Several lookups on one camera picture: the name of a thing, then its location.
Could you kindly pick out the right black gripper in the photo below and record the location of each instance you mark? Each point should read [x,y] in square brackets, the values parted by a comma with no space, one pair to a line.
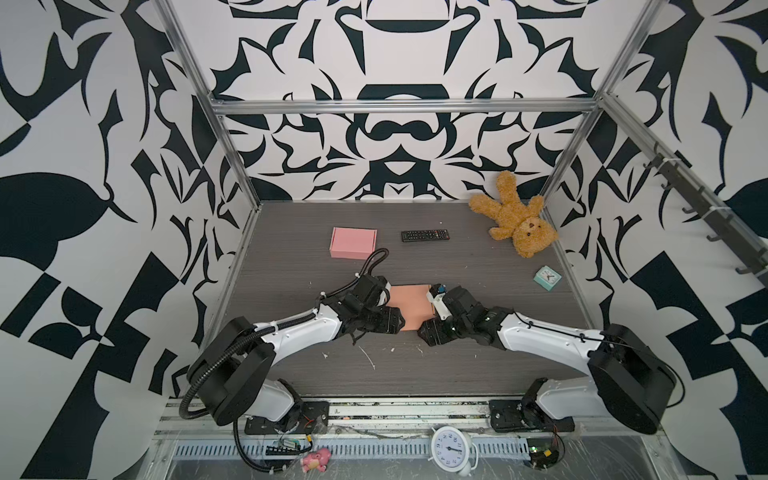
[438,338]

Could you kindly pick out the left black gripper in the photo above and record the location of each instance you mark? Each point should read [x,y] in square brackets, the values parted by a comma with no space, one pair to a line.
[391,319]

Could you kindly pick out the peach paper box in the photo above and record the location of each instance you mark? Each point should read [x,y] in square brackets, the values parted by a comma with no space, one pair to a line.
[413,304]

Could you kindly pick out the pink paper box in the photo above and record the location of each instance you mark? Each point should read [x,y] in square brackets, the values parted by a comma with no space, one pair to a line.
[352,243]

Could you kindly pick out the black tv remote control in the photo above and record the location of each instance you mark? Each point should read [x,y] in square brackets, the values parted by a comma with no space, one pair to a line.
[429,235]

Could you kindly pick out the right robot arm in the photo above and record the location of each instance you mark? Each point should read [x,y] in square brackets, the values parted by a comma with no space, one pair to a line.
[620,375]

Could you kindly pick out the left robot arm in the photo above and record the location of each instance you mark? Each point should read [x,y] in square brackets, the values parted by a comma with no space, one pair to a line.
[229,380]

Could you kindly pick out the small green alarm clock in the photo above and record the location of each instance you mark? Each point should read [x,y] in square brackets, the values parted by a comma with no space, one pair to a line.
[547,278]

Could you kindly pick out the brown teddy bear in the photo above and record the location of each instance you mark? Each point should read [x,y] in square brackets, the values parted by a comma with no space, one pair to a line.
[517,221]

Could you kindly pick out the white round table clock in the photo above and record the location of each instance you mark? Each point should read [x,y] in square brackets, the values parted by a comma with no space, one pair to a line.
[453,451]

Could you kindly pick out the black electronics module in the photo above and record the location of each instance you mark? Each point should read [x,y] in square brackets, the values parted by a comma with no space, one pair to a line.
[545,453]

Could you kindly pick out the small pink toy figure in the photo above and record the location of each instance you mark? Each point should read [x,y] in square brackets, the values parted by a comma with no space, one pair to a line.
[316,460]

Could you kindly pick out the green circuit board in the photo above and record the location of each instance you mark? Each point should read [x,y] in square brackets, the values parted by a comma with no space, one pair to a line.
[289,448]

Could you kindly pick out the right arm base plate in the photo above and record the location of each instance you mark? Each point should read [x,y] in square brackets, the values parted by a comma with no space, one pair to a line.
[512,416]

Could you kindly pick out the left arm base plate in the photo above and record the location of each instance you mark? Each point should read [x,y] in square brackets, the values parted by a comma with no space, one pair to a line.
[301,419]

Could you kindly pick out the black wall hook rack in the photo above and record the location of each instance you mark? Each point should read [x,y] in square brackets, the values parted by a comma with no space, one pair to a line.
[701,202]

